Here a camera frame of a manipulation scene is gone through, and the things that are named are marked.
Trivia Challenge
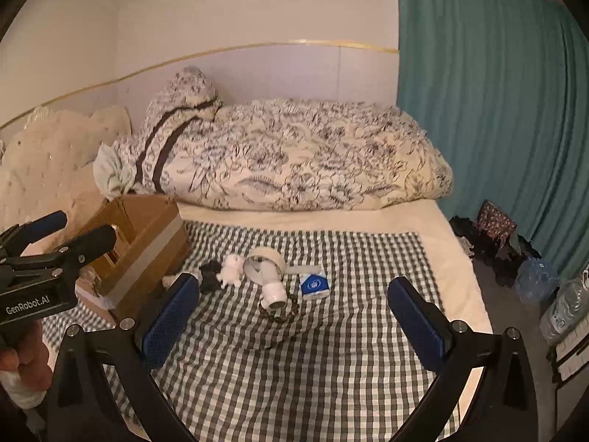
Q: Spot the cream cloth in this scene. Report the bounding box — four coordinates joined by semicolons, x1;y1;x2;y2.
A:
162;269;203;290

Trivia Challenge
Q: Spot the person left hand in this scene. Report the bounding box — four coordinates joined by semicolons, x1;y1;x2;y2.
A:
1;320;53;391

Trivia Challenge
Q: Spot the brown cardboard box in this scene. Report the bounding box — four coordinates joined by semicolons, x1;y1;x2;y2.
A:
76;194;190;324

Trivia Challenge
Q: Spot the floral patterned duvet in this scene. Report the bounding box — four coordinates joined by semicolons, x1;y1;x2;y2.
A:
108;67;453;211

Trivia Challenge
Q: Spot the white tape roll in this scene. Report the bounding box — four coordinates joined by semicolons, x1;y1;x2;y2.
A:
243;246;286;285

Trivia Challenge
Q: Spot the white cylindrical bottle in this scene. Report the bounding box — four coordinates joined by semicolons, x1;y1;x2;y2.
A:
258;259;288;311

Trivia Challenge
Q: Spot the dark bead bracelet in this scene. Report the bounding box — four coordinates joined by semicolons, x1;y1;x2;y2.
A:
257;284;300;320

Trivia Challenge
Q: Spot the patterned dark bag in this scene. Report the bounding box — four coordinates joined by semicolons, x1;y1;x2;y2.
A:
475;200;517;249

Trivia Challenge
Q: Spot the cream bed mattress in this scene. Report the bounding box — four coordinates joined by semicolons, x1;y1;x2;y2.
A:
41;197;496;442

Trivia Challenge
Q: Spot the teal curtain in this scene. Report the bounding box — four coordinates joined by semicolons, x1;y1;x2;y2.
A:
397;0;588;276

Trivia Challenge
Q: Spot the green white checkered cloth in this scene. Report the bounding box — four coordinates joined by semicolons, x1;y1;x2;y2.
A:
43;220;461;442

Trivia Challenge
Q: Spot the blue white tissue pack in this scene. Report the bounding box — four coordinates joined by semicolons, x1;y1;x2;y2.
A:
300;273;331;300

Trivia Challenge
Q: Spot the white toy figure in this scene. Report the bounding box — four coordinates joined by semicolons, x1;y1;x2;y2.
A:
216;253;244;290

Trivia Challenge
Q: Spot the plastic water bottle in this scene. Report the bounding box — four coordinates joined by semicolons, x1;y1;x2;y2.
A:
539;269;588;346

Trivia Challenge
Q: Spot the cream tufted headboard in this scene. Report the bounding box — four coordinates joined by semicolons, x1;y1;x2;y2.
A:
1;106;131;256

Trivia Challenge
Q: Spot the light green towel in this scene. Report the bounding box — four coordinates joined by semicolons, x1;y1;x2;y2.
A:
93;144;135;201

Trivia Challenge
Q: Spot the black small object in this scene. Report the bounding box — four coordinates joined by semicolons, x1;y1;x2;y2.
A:
199;259;222;294

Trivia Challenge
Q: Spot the blue plastic bag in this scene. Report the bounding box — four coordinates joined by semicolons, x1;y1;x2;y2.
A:
514;257;559;304

